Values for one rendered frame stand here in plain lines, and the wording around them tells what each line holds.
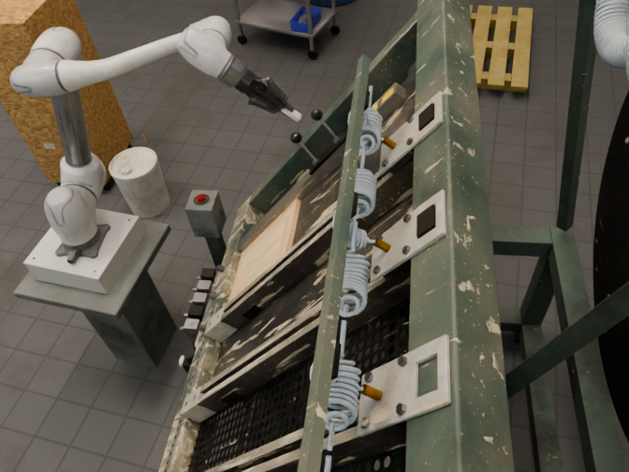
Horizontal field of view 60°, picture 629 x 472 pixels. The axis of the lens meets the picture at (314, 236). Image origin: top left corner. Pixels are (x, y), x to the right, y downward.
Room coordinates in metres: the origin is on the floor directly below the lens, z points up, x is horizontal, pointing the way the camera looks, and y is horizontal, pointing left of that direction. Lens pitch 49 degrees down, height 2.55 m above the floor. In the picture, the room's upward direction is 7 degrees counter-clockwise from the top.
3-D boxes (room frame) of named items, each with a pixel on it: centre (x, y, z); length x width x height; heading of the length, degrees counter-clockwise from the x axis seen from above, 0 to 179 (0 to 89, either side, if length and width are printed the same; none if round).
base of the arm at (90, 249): (1.58, 0.98, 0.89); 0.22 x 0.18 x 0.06; 169
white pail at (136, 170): (2.69, 1.06, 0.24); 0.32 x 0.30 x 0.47; 159
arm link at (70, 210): (1.61, 0.97, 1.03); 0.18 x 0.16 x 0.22; 174
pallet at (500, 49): (3.98, -1.52, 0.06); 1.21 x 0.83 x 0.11; 156
